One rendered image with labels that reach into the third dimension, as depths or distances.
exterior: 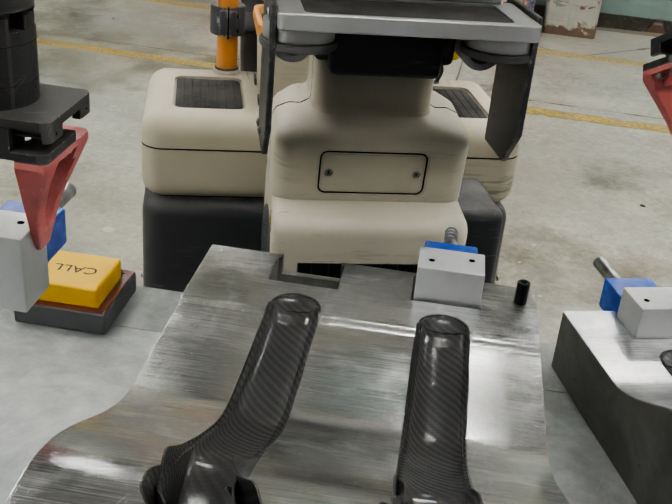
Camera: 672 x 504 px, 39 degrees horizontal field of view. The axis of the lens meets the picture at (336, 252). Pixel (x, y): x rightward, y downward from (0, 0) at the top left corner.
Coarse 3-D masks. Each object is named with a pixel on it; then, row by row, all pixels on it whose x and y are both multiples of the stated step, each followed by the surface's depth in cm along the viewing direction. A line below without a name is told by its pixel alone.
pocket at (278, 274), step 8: (280, 264) 75; (272, 272) 73; (280, 272) 75; (288, 272) 76; (296, 272) 76; (280, 280) 76; (288, 280) 76; (296, 280) 75; (304, 280) 75; (312, 280) 75; (320, 280) 75; (328, 280) 75; (336, 280) 75; (336, 288) 75
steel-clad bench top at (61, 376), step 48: (144, 288) 86; (0, 336) 78; (48, 336) 78; (96, 336) 79; (144, 336) 79; (0, 384) 72; (48, 384) 72; (96, 384) 73; (0, 432) 67; (48, 432) 67; (576, 432) 72; (0, 480) 62; (576, 480) 67
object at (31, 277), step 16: (64, 192) 70; (0, 208) 65; (16, 208) 65; (0, 224) 60; (16, 224) 60; (64, 224) 66; (0, 240) 59; (16, 240) 58; (32, 240) 60; (64, 240) 66; (0, 256) 59; (16, 256) 59; (32, 256) 61; (48, 256) 64; (0, 272) 60; (16, 272) 60; (32, 272) 61; (48, 272) 64; (0, 288) 60; (16, 288) 60; (32, 288) 61; (0, 304) 61; (16, 304) 61; (32, 304) 62
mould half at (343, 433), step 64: (256, 256) 74; (192, 320) 66; (256, 320) 66; (320, 320) 67; (384, 320) 67; (512, 320) 69; (192, 384) 60; (320, 384) 61; (384, 384) 61; (512, 384) 62; (64, 448) 46; (128, 448) 46; (320, 448) 52; (384, 448) 54; (512, 448) 56
